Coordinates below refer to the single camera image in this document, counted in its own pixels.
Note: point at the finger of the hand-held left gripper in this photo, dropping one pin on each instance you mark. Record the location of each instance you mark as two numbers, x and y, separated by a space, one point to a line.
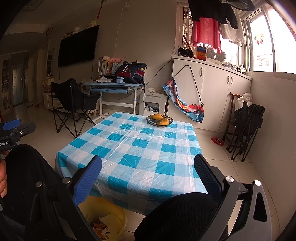
10 124
26 129

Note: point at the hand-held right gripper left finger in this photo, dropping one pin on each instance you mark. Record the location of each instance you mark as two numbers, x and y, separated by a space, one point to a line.
89 178

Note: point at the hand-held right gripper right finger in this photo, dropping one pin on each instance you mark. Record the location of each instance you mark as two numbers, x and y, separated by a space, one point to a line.
208 176

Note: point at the yellow trash bin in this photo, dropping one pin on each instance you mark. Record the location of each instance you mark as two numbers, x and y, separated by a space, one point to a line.
99 208

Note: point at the person's left hand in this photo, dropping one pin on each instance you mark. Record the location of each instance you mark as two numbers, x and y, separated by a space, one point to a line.
2 178

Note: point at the red slipper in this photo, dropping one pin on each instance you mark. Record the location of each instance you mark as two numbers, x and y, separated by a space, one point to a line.
217 141

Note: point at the low white side cabinet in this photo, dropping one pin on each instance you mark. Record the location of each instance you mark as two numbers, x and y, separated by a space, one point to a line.
52 100

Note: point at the black folding camp chair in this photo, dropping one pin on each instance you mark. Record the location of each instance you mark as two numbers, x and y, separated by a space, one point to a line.
71 97

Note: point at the blue white checked tablecloth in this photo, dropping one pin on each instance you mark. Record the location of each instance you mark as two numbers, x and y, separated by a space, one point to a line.
138 150

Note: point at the dark wooden chair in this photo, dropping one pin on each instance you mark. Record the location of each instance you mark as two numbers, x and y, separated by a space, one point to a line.
231 120

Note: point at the dark glass fruit bowl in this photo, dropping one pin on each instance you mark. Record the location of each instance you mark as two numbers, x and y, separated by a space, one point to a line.
167 120

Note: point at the folded black camp chair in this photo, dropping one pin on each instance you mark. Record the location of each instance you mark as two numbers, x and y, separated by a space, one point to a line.
249 120

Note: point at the plain yellow mango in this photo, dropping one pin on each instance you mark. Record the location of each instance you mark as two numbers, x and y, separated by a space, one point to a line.
163 122

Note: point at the colourful hanging bag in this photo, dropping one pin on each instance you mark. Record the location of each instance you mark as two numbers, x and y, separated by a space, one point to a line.
182 104

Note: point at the spotted yellow mango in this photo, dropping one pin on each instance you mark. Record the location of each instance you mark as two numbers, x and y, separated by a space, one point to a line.
157 116

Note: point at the white stuffed bag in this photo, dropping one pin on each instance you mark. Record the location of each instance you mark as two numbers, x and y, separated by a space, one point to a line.
241 100

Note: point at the papers on desk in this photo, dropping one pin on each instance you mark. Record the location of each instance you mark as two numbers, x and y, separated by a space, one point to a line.
101 80

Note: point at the blue white study desk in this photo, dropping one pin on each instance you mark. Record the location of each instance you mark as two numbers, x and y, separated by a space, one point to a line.
115 89

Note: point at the row of books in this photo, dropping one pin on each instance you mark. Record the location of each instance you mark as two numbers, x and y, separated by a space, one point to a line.
105 66

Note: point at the white lace cloth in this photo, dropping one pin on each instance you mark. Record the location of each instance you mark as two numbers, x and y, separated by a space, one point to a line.
153 90

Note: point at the small blue desk device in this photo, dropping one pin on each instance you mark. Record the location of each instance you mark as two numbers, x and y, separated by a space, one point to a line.
120 80

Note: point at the row of shoes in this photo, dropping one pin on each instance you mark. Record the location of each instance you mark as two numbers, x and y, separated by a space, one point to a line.
233 67

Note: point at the white plush toy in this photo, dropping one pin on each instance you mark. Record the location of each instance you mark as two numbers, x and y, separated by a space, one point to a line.
76 29

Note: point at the pink plush toy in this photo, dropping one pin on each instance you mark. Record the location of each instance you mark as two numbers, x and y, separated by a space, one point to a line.
115 60

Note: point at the dark striped backpack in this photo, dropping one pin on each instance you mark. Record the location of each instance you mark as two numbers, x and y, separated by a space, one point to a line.
130 71

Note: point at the white plastic rack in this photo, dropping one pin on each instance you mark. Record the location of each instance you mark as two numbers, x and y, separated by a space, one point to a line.
216 55

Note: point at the colourful box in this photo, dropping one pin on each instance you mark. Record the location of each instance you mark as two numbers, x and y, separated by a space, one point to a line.
201 53

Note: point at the green plush toy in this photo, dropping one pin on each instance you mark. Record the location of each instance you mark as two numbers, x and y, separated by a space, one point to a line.
92 23

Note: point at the black items on cabinet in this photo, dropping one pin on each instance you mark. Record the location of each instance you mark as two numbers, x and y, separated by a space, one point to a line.
186 52

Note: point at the red hanging ornament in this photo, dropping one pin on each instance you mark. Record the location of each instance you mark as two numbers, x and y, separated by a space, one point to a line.
99 10

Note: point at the red hanging garment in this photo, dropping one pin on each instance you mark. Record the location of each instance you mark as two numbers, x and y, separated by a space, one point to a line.
205 32

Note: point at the grey hanging garment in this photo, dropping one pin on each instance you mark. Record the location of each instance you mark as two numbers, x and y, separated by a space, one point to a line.
233 33

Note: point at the red window decoration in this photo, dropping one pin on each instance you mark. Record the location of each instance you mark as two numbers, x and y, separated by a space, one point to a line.
259 39

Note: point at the window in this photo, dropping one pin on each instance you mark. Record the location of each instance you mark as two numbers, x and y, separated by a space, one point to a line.
270 39

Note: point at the black hanging garment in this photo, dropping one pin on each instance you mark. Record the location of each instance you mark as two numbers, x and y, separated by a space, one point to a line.
212 10

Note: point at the black wall television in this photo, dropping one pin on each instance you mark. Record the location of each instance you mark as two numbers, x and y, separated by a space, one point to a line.
78 46

